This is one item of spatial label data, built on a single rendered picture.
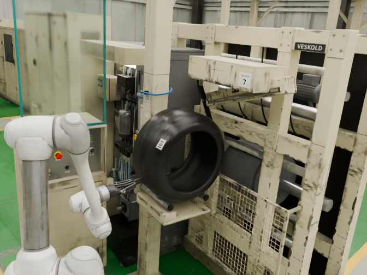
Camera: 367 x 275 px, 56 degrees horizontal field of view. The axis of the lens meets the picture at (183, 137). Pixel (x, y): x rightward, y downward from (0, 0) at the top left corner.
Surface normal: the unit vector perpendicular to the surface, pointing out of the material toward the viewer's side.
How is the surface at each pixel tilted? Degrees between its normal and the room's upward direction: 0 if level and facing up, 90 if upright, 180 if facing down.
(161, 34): 90
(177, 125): 49
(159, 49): 90
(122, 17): 90
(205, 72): 90
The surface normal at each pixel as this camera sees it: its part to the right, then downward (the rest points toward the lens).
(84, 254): 0.14, -0.96
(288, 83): 0.57, -0.03
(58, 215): 0.58, 0.28
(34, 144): 0.25, 0.18
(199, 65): -0.81, 0.12
